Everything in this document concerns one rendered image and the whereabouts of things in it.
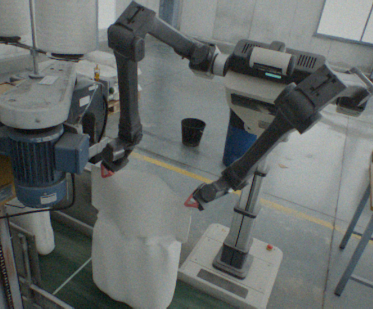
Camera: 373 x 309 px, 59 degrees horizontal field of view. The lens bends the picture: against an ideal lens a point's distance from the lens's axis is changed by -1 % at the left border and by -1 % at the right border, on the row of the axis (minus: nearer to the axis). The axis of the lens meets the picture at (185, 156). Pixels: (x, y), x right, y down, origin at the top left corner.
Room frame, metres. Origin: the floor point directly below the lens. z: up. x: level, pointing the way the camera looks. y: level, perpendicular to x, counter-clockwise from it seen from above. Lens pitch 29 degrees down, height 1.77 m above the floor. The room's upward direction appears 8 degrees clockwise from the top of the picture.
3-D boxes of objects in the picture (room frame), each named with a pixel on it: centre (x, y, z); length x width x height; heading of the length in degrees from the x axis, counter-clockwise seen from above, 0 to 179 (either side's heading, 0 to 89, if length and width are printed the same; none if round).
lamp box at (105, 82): (1.39, 0.39, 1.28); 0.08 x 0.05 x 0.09; 68
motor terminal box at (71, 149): (0.85, 0.33, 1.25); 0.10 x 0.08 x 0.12; 3
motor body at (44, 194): (0.85, 0.43, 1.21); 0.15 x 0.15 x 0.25
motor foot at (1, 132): (0.85, 0.53, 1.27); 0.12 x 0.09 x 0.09; 158
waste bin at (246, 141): (3.26, -0.61, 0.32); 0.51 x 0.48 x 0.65; 158
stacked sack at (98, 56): (4.65, 1.28, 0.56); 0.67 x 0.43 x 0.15; 68
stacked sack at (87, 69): (3.99, 1.29, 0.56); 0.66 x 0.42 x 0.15; 158
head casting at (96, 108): (1.29, 0.55, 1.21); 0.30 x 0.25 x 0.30; 68
